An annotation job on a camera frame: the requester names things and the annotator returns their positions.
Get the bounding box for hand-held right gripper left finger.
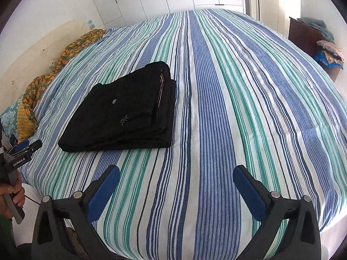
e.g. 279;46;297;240
32;165;120;260

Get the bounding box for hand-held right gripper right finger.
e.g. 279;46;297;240
232;165;322;260

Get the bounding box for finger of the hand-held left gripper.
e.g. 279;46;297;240
12;140;43;154

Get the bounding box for black pants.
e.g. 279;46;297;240
58;61;177;153

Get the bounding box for person's left hand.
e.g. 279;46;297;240
0;177;25;218

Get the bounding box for teal patterned pillow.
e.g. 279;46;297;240
0;103;25;141

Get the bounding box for patterned floor rug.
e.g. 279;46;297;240
65;229;90;260

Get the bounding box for striped bed sheet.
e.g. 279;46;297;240
20;8;347;260

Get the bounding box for orange floral cloth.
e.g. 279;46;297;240
16;28;107;141

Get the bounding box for pile of folded clothes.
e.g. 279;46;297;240
297;17;345;69

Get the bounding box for brown wooden cabinet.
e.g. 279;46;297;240
288;16;339;82

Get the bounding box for white door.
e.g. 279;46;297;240
242;0;281;23

